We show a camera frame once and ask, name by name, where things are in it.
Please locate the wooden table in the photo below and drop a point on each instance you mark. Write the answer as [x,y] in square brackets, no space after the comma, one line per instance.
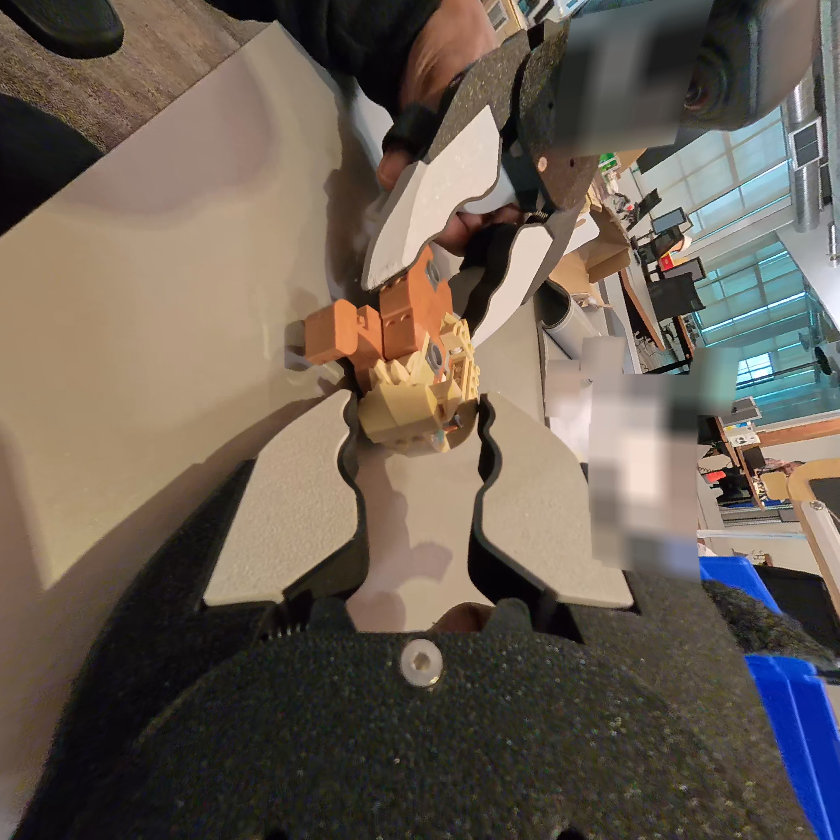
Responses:
[640,308]

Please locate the grey desk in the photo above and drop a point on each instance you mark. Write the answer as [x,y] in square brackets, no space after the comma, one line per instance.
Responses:
[131,295]

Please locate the blue plastic bin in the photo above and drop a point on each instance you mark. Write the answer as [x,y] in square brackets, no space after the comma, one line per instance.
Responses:
[794,722]

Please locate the tan and brown brick model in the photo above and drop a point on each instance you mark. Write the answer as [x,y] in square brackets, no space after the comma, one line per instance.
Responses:
[400,407]

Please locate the grey instruction booklet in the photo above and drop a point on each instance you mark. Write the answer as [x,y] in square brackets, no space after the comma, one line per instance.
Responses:
[571,341]

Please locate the person's left forearm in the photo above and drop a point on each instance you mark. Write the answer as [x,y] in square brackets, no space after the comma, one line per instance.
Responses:
[341,33]

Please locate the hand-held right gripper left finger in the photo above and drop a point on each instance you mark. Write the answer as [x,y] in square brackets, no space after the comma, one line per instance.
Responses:
[289,505]

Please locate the brown cardboard box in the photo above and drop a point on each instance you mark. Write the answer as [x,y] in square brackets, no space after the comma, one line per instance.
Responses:
[610,256]

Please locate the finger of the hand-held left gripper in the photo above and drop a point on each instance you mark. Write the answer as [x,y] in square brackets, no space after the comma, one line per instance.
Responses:
[433,190]
[525,269]

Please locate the person's black shoe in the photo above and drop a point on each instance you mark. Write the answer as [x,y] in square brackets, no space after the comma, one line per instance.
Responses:
[72,26]

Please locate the person's left hand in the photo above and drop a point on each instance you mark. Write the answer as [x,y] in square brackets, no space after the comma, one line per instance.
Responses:
[453,46]

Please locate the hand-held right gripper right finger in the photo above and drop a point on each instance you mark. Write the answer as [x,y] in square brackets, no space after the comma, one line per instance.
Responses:
[544,512]

